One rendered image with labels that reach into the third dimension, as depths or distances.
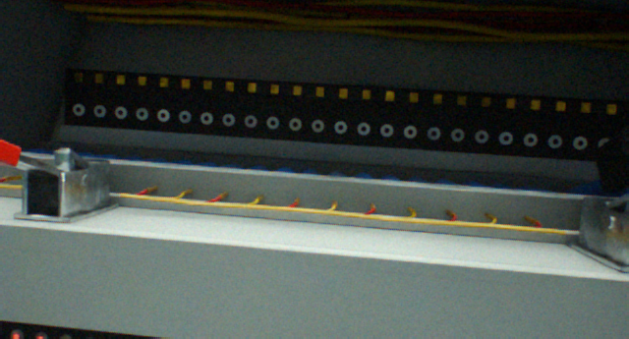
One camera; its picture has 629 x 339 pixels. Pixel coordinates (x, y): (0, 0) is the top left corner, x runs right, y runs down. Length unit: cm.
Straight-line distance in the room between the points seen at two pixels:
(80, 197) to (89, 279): 4
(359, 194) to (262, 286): 8
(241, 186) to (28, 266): 10
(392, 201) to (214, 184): 10
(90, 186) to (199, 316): 9
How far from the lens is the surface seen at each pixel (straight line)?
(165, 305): 19
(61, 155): 23
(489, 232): 23
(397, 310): 18
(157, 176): 24
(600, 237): 23
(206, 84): 38
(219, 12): 38
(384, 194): 22
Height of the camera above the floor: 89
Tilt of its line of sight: 16 degrees up
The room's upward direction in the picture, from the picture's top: 5 degrees clockwise
